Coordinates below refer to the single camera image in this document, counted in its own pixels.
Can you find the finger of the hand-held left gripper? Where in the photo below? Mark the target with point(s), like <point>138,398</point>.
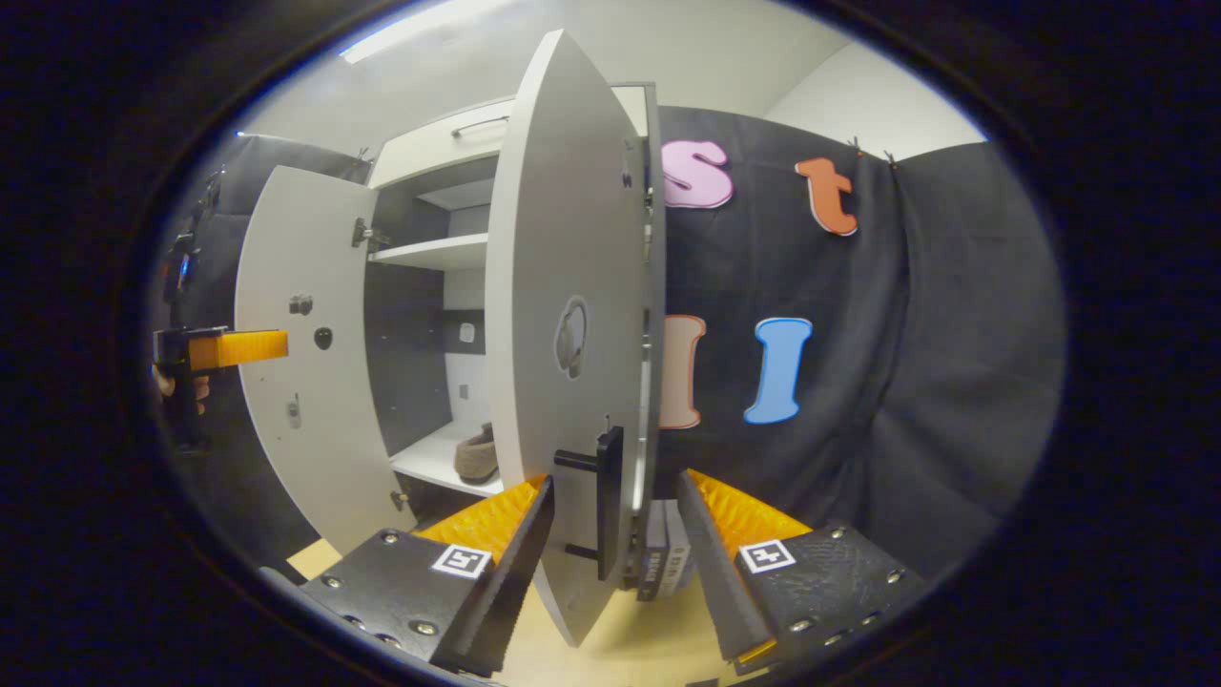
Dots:
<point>172,348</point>

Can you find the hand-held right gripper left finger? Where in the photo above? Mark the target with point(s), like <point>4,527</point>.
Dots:
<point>515,592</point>

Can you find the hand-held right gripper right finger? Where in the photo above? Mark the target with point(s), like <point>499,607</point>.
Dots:
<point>715,582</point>

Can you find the brown shoe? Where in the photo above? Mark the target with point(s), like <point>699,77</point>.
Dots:
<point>477,458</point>

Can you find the white shoe cabinet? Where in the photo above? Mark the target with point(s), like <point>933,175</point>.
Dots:
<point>410,334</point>

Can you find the metal door hinge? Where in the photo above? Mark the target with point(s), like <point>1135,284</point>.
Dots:
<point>367,234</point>

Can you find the white cabinet shelf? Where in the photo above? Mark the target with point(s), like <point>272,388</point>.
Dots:
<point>439,251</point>

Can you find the white cabinet drawer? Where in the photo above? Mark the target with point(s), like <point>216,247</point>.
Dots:
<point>420,153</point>

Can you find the white book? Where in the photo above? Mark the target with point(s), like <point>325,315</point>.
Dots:
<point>675,553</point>

